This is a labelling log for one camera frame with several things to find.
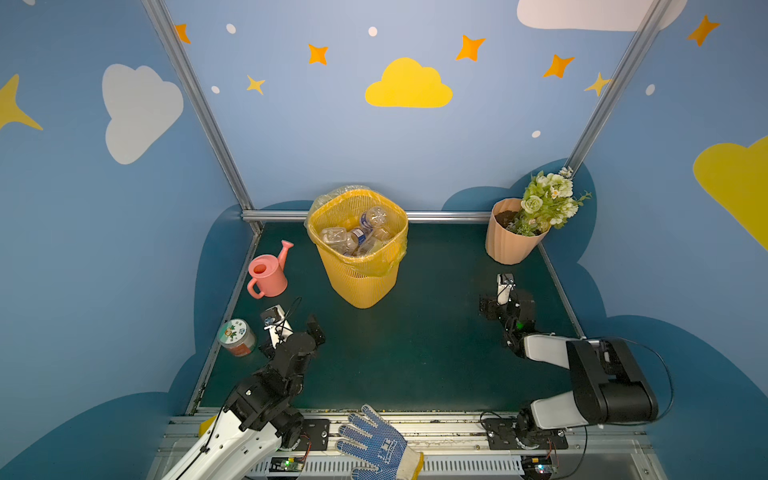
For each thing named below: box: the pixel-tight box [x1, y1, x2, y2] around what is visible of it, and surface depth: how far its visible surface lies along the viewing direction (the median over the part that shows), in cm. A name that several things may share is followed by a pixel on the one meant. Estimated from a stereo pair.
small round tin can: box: [217, 318, 256, 357], surface depth 85 cm
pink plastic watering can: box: [247, 240, 294, 299], surface depth 97 cm
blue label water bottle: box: [360, 206, 388, 231], surface depth 87 cm
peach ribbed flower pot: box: [485, 198, 551, 265], surface depth 104 cm
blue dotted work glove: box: [336, 404, 425, 480], surface depth 73 cm
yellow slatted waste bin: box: [307, 190, 408, 309], surface depth 88 cm
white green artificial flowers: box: [506, 166, 592, 237], surface depth 95 cm
